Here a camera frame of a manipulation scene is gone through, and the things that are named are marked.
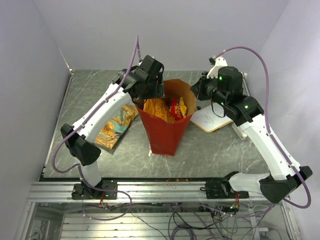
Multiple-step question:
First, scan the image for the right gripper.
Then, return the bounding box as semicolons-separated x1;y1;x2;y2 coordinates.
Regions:
190;71;229;107

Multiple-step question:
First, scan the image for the orange honey dijon chip bag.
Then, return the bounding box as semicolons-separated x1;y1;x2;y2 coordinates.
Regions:
143;98;176;124

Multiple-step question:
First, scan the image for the red paper bag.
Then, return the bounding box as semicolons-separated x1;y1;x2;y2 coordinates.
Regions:
136;79;196;156

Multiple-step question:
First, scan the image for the tan kettle chip bag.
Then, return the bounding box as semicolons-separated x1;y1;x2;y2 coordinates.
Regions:
94;104;138;150

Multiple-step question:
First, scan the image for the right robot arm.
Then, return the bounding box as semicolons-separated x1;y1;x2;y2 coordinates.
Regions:
190;66;313;204

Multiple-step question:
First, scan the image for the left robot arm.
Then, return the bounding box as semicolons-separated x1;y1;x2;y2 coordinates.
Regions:
60;55;165;199

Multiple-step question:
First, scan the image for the red cheetos bag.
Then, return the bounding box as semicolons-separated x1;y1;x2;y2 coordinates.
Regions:
169;96;184;121

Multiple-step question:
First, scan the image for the yellow snack packet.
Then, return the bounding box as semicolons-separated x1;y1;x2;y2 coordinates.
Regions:
179;97;188;118

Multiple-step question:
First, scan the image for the small whiteboard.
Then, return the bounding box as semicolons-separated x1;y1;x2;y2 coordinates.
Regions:
190;103;233;133

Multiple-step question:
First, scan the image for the white whiteboard stand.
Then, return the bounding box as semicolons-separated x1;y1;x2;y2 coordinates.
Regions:
231;122;248;140

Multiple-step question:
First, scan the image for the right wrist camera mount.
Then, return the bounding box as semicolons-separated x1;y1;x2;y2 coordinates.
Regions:
206;56;228;79

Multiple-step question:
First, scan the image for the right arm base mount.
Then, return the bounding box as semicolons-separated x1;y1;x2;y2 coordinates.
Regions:
200;178;250;199

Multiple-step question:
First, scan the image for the aluminium rail frame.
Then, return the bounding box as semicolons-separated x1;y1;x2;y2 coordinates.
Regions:
16;179;302;240

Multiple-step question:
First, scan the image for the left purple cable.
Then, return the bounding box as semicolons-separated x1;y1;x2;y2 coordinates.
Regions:
50;34;141;193

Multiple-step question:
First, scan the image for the purple cable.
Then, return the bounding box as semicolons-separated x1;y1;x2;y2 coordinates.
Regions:
50;34;141;193
214;46;312;221

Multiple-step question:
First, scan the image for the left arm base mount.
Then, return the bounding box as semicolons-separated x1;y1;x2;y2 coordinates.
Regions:
71;179;118;200

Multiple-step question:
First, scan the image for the cable bundle under table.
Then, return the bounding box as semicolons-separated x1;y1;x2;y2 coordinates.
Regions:
82;189;276;240

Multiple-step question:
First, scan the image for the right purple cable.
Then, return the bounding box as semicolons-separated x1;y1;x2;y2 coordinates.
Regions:
214;46;312;221

